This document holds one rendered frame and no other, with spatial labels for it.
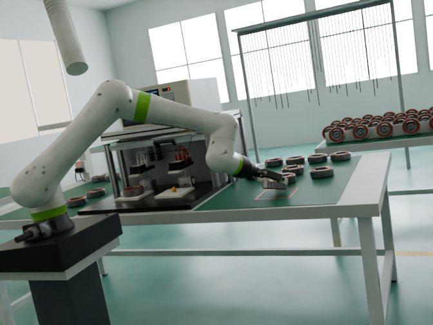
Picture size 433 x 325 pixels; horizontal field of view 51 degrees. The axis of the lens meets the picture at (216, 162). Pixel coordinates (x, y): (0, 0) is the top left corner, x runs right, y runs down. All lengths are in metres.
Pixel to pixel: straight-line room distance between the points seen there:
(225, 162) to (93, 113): 0.52
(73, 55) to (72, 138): 1.99
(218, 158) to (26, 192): 0.67
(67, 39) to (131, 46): 6.41
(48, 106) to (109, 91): 6.95
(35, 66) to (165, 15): 2.79
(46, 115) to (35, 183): 6.87
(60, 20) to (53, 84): 5.03
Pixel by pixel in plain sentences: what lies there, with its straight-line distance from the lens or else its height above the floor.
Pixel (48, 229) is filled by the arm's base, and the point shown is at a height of 0.86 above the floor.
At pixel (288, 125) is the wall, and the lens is 8.64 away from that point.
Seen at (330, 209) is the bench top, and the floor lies 0.73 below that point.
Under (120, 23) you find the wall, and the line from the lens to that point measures 10.12.
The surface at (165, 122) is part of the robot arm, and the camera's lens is 1.72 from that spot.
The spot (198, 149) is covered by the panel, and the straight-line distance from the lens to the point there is 2.43.
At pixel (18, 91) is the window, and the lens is 8.06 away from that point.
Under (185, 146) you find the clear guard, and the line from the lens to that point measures 2.01.
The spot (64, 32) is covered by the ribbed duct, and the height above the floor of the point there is 1.84.
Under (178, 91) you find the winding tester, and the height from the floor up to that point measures 1.27.
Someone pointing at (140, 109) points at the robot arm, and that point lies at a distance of 1.69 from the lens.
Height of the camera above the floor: 1.23
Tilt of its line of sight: 9 degrees down
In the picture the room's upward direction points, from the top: 10 degrees counter-clockwise
